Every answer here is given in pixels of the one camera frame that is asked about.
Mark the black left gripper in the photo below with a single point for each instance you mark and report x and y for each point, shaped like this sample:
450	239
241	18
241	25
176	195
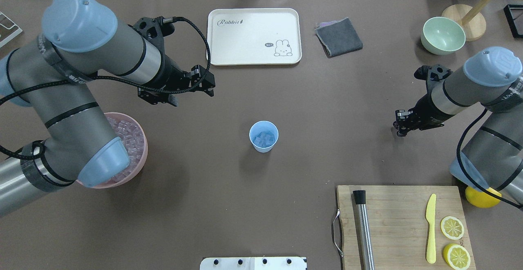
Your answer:
169	72

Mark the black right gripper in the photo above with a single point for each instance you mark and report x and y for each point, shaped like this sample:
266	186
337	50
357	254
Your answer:
426	112

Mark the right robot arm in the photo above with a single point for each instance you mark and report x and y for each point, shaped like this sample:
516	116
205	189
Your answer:
489	152

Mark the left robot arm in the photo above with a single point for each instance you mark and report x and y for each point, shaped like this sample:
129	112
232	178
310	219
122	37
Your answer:
83	41

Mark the clear ice cubes pile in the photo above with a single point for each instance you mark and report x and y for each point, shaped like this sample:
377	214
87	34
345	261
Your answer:
133	140

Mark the light blue cup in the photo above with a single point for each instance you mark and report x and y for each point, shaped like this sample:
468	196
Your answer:
263	126

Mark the pink bowl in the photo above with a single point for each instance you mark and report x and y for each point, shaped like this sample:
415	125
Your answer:
141	165

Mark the mint green bowl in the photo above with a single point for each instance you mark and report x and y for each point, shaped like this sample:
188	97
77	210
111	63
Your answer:
442	36

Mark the cream rabbit tray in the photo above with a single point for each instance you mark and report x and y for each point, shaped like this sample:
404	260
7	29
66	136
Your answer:
254	36

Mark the yellow plastic knife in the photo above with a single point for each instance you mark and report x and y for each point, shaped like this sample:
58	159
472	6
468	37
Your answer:
430	212

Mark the yellow lemon outer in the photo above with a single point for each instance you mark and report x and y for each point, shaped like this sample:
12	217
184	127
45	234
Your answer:
480	199

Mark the wooden glass stand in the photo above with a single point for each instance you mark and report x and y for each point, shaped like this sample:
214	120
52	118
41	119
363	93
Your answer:
469	18

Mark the bamboo cutting board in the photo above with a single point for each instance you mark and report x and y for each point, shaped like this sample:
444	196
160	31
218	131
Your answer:
398	226

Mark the grey folded cloth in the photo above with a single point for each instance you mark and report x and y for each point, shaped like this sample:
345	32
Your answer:
338	37

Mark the lemon half upper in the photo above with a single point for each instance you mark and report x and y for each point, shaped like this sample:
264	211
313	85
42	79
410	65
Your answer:
457	257

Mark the steel muddler black tip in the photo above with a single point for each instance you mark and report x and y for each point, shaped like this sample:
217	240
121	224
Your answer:
366	251

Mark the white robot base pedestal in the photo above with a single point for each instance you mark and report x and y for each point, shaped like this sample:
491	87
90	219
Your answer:
254	263

